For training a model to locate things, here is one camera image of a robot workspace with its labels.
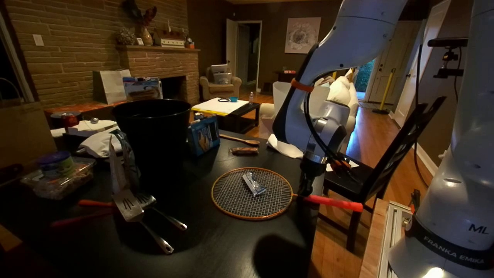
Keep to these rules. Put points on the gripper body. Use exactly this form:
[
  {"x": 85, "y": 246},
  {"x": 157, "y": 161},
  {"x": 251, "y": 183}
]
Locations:
[{"x": 311, "y": 170}]

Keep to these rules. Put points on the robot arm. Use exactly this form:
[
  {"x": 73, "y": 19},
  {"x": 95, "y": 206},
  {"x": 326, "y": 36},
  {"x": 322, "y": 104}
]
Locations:
[{"x": 459, "y": 154}]

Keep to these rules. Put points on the white paper napkin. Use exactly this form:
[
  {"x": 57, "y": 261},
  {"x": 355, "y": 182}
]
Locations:
[{"x": 283, "y": 147}]

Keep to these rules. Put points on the silver foil packet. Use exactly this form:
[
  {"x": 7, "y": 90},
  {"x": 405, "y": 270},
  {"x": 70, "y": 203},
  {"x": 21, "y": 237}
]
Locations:
[{"x": 254, "y": 184}]

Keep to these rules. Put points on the brown snack bar packet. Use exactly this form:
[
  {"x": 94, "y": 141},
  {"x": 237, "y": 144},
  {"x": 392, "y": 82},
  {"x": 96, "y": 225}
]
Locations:
[{"x": 244, "y": 151}]

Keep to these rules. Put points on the orange badminton racket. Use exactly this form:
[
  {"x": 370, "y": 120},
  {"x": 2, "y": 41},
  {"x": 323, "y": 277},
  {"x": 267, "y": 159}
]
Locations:
[{"x": 247, "y": 204}]

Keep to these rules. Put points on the wooden spoon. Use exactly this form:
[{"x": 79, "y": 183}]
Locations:
[{"x": 241, "y": 140}]

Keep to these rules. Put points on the white sofa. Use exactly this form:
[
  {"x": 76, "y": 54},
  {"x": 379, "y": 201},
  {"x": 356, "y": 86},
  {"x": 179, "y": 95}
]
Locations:
[{"x": 341, "y": 92}]

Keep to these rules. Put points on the black wooden chair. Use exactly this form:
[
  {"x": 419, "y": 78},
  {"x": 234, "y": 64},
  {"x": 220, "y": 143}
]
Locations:
[{"x": 393, "y": 154}]

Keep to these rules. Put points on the black coffee table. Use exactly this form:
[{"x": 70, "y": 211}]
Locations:
[{"x": 239, "y": 116}]

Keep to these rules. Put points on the clear water bottle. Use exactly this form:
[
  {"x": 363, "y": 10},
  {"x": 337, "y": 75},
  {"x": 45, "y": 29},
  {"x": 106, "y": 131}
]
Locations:
[{"x": 251, "y": 98}]

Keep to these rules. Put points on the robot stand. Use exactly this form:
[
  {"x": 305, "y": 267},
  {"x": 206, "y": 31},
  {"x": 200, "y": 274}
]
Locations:
[{"x": 374, "y": 239}]

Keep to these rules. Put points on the white board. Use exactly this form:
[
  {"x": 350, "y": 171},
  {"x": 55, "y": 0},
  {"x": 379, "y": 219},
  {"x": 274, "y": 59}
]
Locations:
[{"x": 220, "y": 106}]

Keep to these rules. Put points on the beige armchair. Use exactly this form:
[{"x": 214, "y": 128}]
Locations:
[{"x": 220, "y": 88}]

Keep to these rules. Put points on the small metal slotted spatula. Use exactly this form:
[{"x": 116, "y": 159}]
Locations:
[{"x": 170, "y": 219}]

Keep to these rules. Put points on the black bucket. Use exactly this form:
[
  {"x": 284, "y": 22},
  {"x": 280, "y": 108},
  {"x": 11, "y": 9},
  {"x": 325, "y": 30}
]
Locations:
[{"x": 154, "y": 131}]

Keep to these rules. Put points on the patterned plastic bag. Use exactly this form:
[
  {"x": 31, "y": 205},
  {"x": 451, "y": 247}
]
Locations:
[{"x": 129, "y": 158}]

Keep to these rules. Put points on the brick fireplace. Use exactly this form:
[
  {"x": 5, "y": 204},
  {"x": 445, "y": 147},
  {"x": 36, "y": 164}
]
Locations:
[{"x": 162, "y": 63}]

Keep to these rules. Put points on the large metal slotted spatula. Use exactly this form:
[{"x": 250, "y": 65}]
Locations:
[{"x": 130, "y": 208}]

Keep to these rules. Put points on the printed cardboard box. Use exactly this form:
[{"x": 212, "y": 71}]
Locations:
[{"x": 142, "y": 88}]

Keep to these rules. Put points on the white cloth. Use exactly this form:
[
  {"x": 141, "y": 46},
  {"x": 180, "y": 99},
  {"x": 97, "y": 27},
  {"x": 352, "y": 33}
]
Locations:
[{"x": 96, "y": 144}]

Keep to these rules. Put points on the white paper bag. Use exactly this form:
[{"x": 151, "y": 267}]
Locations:
[{"x": 110, "y": 87}]

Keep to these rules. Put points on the rooster figure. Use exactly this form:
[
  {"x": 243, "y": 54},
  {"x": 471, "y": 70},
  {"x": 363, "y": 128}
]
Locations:
[{"x": 144, "y": 23}]

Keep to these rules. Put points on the red can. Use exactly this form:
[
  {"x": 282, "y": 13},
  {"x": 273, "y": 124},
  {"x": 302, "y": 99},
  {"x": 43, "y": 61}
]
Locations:
[{"x": 70, "y": 119}]

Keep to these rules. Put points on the clear plastic container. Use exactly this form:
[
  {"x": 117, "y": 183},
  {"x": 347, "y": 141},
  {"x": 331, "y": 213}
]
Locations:
[{"x": 58, "y": 185}]

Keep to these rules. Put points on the tub with purple lid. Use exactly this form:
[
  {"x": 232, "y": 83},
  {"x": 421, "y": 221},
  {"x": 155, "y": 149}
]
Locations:
[{"x": 57, "y": 164}]

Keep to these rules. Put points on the brown paper bag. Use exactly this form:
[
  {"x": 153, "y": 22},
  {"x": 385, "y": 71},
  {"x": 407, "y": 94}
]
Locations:
[{"x": 23, "y": 131}]

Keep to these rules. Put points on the blue photo frame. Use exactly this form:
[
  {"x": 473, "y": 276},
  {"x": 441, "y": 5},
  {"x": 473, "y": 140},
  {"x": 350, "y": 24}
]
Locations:
[{"x": 203, "y": 136}]

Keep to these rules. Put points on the framed wall picture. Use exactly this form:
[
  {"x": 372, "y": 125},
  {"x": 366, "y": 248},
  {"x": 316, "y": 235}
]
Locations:
[{"x": 302, "y": 35}]

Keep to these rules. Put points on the camera on mount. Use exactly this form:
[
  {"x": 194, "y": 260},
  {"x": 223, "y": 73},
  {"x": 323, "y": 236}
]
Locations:
[{"x": 447, "y": 42}]

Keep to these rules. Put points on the white wall switch plate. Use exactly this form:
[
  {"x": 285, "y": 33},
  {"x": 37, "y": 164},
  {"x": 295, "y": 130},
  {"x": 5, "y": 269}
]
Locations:
[{"x": 38, "y": 40}]

